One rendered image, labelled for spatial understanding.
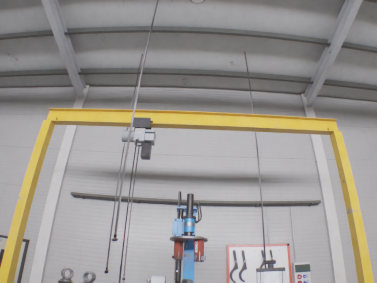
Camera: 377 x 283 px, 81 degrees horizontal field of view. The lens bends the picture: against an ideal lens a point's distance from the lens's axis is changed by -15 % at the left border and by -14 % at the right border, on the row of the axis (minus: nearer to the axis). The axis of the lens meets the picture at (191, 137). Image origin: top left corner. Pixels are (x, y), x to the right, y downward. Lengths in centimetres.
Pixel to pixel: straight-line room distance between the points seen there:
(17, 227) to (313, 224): 614
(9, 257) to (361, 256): 507
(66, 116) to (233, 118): 296
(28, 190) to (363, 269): 513
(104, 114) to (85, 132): 296
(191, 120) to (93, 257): 386
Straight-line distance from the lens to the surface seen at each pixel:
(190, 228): 399
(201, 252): 387
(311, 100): 818
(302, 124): 478
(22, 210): 437
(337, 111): 890
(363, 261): 436
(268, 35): 682
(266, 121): 456
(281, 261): 634
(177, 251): 409
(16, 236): 432
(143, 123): 426
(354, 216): 442
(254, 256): 616
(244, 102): 779
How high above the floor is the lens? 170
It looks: 30 degrees up
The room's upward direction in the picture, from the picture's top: 2 degrees clockwise
